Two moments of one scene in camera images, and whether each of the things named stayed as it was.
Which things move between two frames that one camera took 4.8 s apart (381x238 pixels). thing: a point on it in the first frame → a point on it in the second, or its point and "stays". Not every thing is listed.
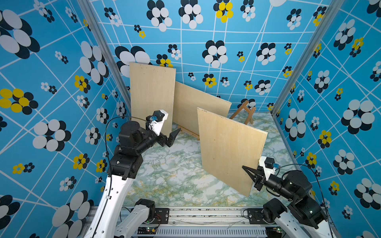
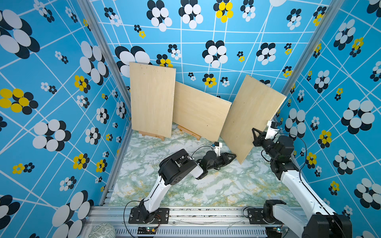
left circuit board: (147, 230) stays
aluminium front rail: (205, 222) stays
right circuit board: (274, 232) stays
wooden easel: (189, 132) stays
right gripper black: (260, 180) → (261, 137)
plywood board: (186, 100) stays
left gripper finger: (170, 141) → (227, 157)
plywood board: (226, 145) → (255, 106)
